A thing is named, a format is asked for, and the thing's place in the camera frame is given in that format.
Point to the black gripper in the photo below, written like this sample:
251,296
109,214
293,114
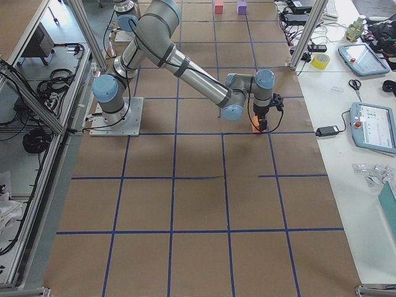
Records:
258,113

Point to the orange foam cube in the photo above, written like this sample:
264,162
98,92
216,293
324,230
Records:
255,129

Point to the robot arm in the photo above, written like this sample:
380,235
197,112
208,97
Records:
152,32
125,7

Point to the black power brick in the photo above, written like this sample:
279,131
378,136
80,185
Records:
327,131

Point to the yellow tape roll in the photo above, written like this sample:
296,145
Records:
320,61

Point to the black scissors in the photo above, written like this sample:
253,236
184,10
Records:
355,84

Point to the black power adapter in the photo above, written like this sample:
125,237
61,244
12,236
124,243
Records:
296,19

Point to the teach pendant near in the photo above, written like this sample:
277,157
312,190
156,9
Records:
373,127

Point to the teach pendant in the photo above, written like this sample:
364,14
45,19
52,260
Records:
373,127
362,60

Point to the purple foam cube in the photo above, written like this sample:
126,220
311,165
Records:
241,7

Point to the teach pendant far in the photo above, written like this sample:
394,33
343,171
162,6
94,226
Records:
362,60

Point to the pink foam cube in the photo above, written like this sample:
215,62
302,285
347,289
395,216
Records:
218,7

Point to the bag of screws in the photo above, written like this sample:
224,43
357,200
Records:
375,174

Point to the teal box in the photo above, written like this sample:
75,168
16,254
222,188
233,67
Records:
387,202

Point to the grey control box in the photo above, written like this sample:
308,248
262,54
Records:
40,45

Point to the aluminium frame post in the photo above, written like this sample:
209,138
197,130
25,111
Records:
309,28

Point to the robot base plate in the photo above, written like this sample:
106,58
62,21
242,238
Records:
123,123

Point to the aluminium frame rail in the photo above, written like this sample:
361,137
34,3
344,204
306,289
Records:
17,82

